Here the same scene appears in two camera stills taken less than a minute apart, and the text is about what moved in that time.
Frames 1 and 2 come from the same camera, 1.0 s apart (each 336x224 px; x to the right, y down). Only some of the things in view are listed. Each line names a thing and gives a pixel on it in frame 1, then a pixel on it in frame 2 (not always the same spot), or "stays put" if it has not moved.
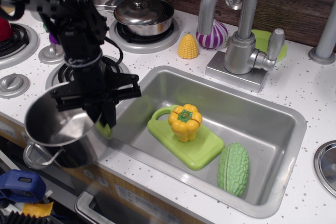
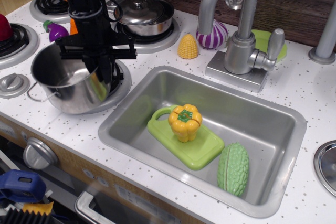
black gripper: [93, 84] → [92, 39]
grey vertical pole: [325, 52] stays put
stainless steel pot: [51, 131] → [70, 86]
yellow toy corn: [187, 48] stays put
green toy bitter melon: [232, 168] stays put
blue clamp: [19, 186] stays put
